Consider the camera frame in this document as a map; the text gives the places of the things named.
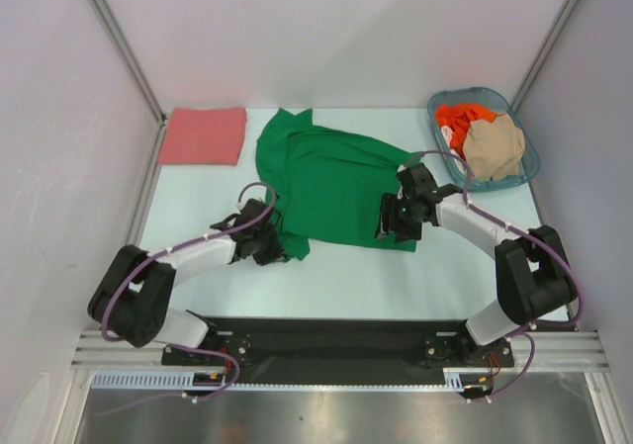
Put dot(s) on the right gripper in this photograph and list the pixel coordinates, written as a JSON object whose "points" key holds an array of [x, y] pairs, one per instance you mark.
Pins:
{"points": [[389, 206]]}

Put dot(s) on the green t shirt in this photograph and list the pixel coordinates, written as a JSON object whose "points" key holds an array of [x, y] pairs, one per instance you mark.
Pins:
{"points": [[327, 183]]}

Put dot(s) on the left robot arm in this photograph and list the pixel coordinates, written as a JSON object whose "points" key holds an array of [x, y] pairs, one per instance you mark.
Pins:
{"points": [[132, 302]]}

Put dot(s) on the aluminium frame rail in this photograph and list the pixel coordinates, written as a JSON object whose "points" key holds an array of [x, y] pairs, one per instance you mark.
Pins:
{"points": [[554, 352]]}

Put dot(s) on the white garment in basket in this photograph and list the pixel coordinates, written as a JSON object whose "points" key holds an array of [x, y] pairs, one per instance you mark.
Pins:
{"points": [[455, 138]]}

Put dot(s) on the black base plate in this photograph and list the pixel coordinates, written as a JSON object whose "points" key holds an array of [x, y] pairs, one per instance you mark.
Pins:
{"points": [[344, 352]]}

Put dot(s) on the left corner aluminium post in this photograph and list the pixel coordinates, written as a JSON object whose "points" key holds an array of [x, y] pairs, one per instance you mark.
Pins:
{"points": [[118, 39]]}

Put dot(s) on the corner aluminium post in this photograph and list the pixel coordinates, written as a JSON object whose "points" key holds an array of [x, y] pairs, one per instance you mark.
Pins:
{"points": [[118, 39], [553, 36]]}

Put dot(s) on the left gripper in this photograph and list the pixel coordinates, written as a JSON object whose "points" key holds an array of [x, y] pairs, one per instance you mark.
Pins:
{"points": [[275, 253]]}

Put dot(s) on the blue plastic basket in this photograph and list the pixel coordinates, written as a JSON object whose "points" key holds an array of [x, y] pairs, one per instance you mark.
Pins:
{"points": [[493, 101]]}

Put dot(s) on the orange t shirt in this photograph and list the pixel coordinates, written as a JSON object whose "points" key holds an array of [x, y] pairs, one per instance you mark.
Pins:
{"points": [[462, 115]]}

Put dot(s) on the right corner aluminium post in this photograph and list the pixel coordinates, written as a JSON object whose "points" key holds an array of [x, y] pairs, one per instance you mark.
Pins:
{"points": [[553, 36]]}

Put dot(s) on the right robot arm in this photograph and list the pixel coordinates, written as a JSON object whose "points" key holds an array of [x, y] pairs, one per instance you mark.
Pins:
{"points": [[533, 276]]}

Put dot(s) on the folded pink t shirt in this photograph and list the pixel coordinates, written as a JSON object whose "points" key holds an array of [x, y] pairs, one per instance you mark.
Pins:
{"points": [[204, 137]]}

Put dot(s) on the beige t shirt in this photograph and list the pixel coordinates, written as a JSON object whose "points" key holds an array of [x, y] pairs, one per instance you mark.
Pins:
{"points": [[493, 150]]}

